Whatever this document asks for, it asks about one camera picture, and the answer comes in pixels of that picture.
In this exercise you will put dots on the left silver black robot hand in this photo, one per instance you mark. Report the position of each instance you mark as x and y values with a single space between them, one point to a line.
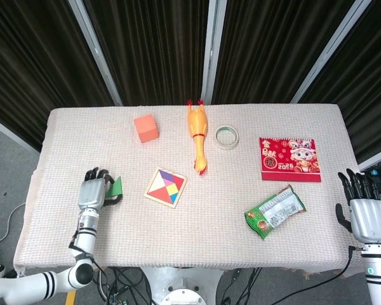
90 193

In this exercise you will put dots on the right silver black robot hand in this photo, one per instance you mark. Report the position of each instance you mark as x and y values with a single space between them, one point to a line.
368 219

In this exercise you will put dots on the green triangle puzzle piece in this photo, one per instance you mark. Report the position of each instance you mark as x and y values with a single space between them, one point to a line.
116 188

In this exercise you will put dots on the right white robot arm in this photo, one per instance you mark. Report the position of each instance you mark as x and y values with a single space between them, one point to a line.
379 279

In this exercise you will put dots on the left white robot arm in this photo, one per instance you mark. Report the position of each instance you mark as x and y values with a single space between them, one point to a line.
82 238

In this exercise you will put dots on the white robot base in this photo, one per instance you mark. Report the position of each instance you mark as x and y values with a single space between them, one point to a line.
184 286

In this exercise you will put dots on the wooden tangram tray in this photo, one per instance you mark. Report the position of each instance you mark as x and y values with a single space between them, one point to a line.
154 181

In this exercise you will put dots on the large red triangle tangram piece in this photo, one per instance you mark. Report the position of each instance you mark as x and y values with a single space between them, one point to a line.
160 193

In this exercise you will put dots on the pink triangle tangram piece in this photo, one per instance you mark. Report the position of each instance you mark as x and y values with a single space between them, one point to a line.
167 182

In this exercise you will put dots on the purple parallelogram tangram piece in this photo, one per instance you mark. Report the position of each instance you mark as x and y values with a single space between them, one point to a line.
167 175

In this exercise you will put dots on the yellow square tangram piece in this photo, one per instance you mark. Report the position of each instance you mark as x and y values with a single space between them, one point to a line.
172 189

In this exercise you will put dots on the blue triangle tangram piece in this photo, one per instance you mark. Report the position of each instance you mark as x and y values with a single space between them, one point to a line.
174 197

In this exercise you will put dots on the medium red triangle tangram piece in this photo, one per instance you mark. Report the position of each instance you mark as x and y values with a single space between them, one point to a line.
178 181

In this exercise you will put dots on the orange foam cube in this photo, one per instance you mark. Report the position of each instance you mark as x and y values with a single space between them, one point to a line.
146 128

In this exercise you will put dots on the green snack bag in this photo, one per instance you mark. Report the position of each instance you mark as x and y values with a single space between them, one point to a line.
273 216

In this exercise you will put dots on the red desk calendar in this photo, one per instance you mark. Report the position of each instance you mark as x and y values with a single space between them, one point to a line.
289 159

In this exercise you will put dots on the beige woven tablecloth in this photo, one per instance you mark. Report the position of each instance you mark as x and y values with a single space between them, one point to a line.
193 235

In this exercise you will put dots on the black curtain panel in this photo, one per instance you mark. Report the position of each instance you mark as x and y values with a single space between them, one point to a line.
35 63
368 95
152 47
273 47

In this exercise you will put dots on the yellow rubber chicken toy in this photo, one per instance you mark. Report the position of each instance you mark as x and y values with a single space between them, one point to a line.
197 124

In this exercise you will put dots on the silver metal frame post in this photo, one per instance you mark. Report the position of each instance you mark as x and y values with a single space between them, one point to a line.
213 47
333 51
95 51

